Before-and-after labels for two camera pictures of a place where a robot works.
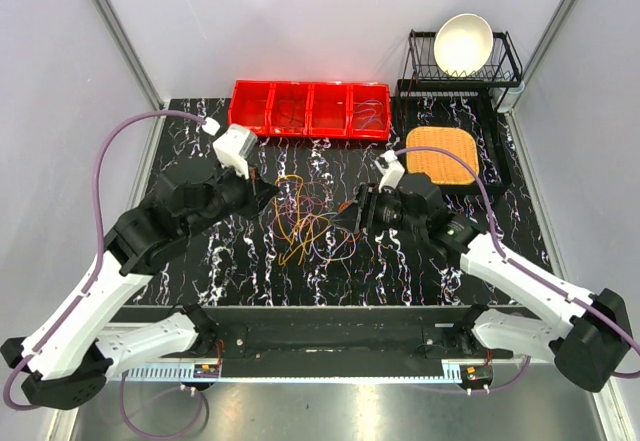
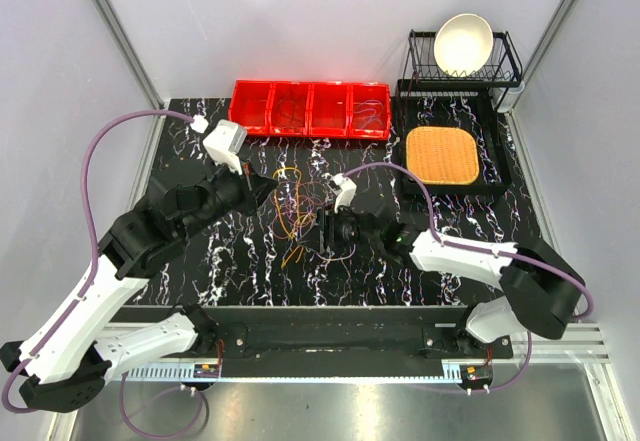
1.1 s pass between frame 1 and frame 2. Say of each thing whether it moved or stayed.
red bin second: stayed
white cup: stayed
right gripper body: moved
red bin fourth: stayed
